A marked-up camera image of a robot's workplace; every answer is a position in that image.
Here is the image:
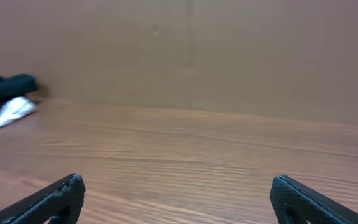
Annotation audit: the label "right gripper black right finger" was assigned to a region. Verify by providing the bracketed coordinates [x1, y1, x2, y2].
[270, 175, 358, 224]

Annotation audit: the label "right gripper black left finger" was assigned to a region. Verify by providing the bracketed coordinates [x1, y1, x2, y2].
[0, 174, 86, 224]

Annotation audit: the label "beige khaki shorts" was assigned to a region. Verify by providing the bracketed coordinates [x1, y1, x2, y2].
[0, 97, 37, 128]

